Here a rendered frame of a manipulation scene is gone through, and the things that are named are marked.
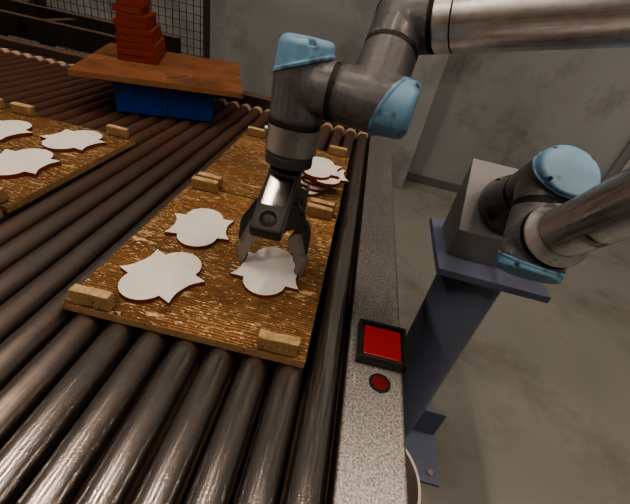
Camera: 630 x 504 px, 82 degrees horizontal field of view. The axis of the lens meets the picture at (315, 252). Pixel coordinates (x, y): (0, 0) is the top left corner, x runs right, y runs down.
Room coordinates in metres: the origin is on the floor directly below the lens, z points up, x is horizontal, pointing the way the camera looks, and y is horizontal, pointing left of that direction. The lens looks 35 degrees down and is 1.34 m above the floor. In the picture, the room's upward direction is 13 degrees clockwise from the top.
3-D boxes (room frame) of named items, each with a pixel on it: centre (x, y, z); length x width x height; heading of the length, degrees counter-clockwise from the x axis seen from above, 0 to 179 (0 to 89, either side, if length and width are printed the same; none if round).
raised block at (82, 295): (0.34, 0.29, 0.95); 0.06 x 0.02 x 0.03; 88
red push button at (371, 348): (0.39, -0.13, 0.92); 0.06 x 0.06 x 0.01; 88
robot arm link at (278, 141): (0.52, 0.07, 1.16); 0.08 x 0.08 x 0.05
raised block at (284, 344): (0.33, 0.02, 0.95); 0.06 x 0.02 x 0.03; 88
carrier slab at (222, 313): (0.53, 0.15, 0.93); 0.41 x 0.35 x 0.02; 178
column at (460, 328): (0.84, -0.44, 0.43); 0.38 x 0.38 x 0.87; 86
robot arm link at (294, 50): (0.52, 0.07, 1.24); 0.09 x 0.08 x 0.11; 79
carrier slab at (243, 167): (0.95, 0.14, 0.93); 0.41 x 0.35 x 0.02; 179
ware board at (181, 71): (1.38, 0.66, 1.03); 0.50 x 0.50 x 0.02; 19
